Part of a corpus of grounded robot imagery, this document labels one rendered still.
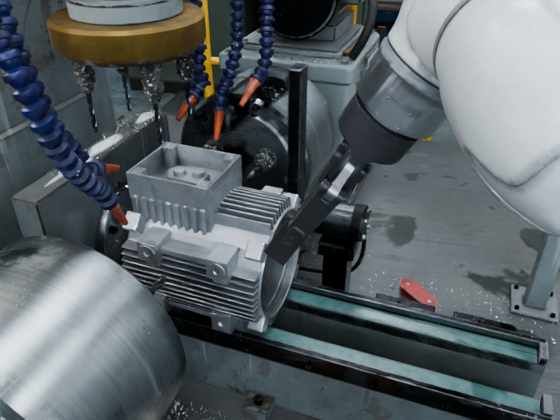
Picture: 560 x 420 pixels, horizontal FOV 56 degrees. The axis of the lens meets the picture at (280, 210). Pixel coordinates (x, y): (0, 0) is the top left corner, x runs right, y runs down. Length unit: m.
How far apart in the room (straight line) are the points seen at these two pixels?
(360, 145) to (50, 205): 0.39
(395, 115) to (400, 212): 0.80
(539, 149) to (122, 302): 0.38
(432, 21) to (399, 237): 0.80
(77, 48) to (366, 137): 0.32
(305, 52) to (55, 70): 0.49
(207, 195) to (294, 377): 0.29
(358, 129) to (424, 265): 0.65
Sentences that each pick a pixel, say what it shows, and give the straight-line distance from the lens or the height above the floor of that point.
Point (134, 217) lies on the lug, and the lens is 0.72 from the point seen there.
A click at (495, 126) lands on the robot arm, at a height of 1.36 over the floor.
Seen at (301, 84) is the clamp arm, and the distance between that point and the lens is 0.74.
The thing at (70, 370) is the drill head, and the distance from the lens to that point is 0.48.
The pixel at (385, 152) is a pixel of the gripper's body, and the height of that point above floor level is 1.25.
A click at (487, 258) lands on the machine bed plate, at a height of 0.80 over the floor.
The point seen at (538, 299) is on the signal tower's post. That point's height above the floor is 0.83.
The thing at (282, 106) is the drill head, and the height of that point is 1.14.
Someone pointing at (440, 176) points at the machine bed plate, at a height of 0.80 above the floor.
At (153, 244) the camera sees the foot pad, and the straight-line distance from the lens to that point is 0.69.
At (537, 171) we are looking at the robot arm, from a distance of 0.29.
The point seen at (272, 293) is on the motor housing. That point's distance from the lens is 0.80.
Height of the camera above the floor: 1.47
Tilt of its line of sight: 33 degrees down
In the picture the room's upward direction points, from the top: straight up
